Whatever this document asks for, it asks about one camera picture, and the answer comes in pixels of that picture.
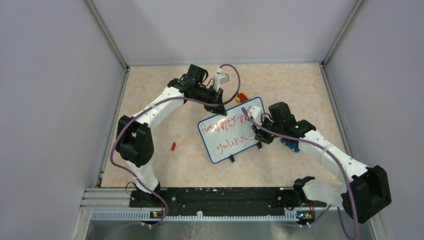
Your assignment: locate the purple cable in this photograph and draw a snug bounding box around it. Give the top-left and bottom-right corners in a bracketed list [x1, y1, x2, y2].
[241, 107, 361, 240]
[109, 63, 242, 229]

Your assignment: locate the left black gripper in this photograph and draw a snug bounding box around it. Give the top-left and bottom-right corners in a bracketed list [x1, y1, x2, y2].
[194, 85, 227, 117]

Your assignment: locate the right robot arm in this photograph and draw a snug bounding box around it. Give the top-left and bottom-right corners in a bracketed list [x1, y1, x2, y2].
[245, 102, 392, 224]

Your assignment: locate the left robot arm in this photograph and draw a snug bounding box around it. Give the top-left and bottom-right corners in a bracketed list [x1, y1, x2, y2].
[114, 64, 230, 207]

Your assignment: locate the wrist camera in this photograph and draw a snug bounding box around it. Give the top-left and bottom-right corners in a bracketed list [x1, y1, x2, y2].
[247, 105, 264, 126]
[212, 67, 230, 92]

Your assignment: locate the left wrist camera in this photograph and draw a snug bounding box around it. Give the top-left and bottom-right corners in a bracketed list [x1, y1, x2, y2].
[212, 67, 230, 92]

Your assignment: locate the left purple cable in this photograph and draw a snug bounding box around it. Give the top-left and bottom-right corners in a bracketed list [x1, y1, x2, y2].
[109, 63, 242, 229]

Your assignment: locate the metal whiteboard stand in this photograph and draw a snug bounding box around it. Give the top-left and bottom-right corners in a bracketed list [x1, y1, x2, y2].
[228, 141, 263, 163]

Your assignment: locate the left aluminium frame post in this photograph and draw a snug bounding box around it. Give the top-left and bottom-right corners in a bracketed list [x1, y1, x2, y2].
[83, 0, 129, 72]

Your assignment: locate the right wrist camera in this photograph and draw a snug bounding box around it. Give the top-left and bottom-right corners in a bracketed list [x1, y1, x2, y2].
[247, 105, 264, 126]

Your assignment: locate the white slotted cable duct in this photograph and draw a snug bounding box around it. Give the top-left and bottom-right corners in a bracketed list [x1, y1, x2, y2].
[90, 210, 299, 222]

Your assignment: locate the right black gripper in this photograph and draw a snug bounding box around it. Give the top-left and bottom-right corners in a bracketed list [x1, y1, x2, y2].
[252, 115, 283, 145]

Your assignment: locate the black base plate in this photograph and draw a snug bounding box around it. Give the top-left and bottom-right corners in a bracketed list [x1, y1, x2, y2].
[129, 187, 326, 218]

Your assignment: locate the blue framed whiteboard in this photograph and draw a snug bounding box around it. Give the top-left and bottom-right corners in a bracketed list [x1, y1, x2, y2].
[197, 96, 265, 164]

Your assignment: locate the aluminium frame post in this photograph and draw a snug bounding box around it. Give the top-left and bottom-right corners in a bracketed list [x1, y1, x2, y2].
[83, 0, 129, 72]
[321, 0, 368, 69]

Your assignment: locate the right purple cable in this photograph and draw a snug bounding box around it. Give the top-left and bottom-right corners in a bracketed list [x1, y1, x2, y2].
[241, 107, 361, 240]

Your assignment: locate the blue toy car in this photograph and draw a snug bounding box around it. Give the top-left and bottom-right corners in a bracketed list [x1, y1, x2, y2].
[280, 138, 300, 153]

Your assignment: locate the colourful toy brick vehicle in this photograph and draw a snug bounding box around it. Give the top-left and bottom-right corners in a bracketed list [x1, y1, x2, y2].
[235, 92, 249, 103]

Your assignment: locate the right aluminium frame post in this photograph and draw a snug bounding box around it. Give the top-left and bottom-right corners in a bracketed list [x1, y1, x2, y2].
[321, 0, 368, 69]

